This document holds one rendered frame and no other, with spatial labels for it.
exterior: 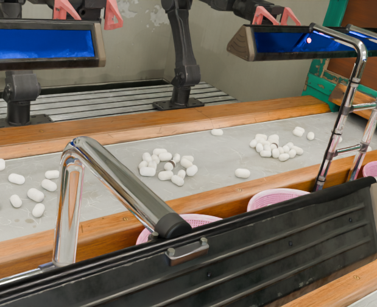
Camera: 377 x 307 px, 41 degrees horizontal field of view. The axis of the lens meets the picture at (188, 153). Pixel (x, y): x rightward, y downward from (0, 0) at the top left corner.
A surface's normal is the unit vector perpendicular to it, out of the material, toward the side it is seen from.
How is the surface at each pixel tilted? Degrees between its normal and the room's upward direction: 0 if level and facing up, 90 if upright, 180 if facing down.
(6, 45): 58
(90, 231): 0
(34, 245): 0
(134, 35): 90
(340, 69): 90
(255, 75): 90
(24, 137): 0
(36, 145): 45
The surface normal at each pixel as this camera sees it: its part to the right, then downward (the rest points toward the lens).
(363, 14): -0.78, 0.15
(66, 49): 0.60, -0.09
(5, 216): 0.18, -0.88
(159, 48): 0.62, 0.44
